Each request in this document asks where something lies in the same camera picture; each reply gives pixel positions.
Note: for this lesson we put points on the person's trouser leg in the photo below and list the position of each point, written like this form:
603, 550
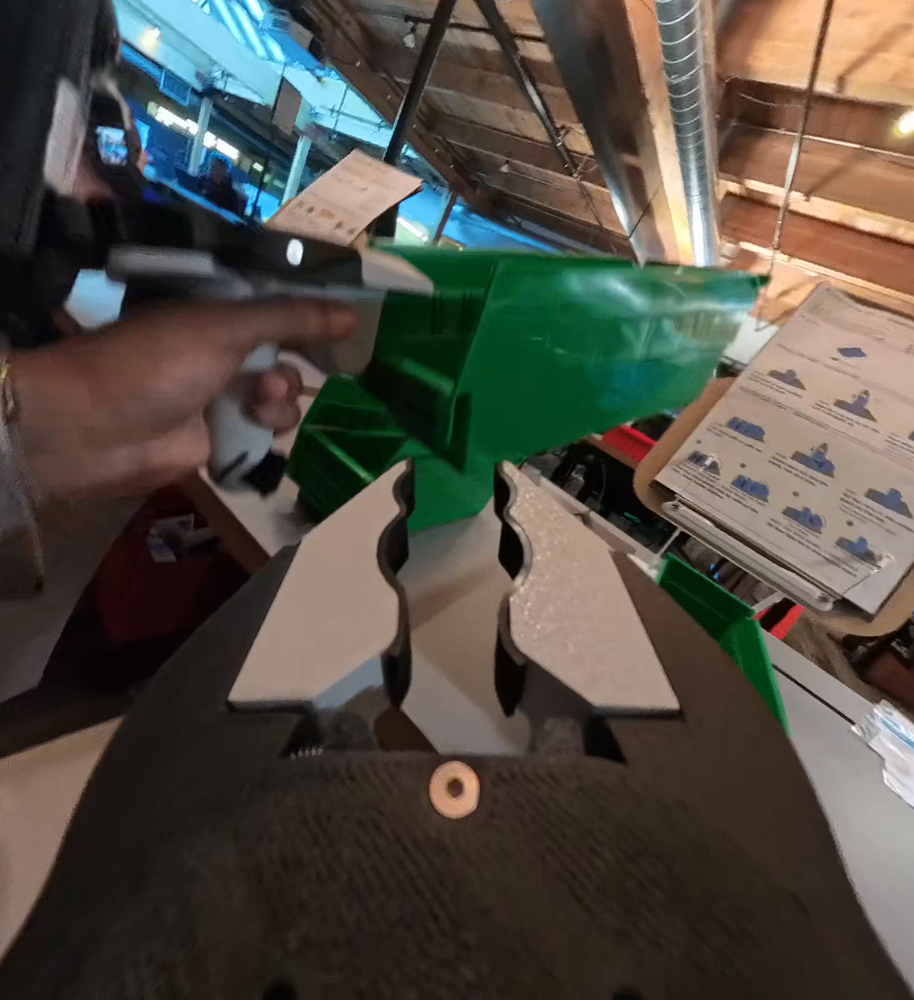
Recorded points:
4, 859

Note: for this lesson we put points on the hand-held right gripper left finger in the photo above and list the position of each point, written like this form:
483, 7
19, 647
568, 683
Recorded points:
316, 625

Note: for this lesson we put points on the red bag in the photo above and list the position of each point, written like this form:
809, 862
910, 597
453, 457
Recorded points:
160, 586

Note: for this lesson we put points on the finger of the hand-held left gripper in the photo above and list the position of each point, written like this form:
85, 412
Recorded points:
394, 273

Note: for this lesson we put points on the person's left hand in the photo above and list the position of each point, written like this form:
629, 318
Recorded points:
129, 406

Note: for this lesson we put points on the person's white shirt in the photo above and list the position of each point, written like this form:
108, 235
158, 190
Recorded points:
19, 648

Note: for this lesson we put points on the wooden document stand white base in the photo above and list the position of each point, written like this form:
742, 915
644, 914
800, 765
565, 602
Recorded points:
906, 613

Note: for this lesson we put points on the silver ribbed duct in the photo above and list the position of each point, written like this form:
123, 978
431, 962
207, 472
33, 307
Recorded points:
687, 117

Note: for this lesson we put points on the red plastic bin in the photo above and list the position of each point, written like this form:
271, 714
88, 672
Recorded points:
628, 445

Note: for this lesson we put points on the orange traffic cone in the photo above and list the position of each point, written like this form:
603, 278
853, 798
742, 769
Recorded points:
777, 621

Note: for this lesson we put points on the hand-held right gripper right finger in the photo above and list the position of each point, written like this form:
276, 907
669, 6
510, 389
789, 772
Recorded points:
589, 625

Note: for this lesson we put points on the black disc floor lamp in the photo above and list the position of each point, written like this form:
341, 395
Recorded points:
418, 86

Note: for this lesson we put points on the grey desk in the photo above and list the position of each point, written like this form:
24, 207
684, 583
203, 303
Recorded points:
855, 820

